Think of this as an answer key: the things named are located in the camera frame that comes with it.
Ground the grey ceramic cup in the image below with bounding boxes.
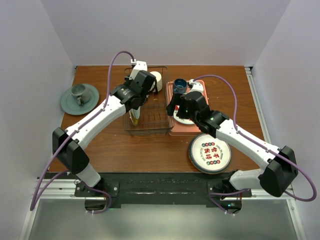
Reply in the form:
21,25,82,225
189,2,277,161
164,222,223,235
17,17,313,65
71,84,91,106

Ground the dark green plate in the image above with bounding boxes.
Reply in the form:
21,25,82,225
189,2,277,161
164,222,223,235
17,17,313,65
60,83,100,116

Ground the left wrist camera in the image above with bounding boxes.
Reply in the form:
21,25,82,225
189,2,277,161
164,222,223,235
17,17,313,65
129,59,148,80

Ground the chinese text plate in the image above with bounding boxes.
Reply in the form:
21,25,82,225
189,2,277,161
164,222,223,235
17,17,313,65
188,133,232,174

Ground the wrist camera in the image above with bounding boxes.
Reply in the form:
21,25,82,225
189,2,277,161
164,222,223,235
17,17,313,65
129,59,148,80
188,79,205,94

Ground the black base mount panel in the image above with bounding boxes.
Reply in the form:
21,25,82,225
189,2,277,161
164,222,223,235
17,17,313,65
39,172,252,213

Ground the woven bamboo tray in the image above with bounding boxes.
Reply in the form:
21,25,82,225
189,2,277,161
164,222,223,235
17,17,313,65
128,111,140,126

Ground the watermelon pattern plate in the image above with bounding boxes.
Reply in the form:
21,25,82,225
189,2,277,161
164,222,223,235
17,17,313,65
173,105,195,126

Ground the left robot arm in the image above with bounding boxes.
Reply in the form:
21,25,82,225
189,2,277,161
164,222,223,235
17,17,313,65
52,70,157,196

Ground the blue ceramic mug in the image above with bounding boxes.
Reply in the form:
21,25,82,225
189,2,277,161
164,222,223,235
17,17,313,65
172,78,188,94

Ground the black wire dish rack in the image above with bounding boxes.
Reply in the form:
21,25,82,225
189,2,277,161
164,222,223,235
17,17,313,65
123,66,174,136

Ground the cream mug black handle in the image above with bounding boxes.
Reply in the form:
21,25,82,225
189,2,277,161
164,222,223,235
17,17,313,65
150,71,163,93

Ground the light blue plate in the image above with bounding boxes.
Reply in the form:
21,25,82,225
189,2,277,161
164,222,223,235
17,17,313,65
131,107,142,126

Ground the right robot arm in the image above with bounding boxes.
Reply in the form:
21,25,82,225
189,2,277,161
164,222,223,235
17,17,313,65
166,91,298,197

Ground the pink plastic tray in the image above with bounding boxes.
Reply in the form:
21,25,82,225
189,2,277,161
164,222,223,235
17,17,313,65
165,79,209,137

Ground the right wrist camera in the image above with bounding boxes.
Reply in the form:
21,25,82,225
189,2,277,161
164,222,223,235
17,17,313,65
188,79,205,94

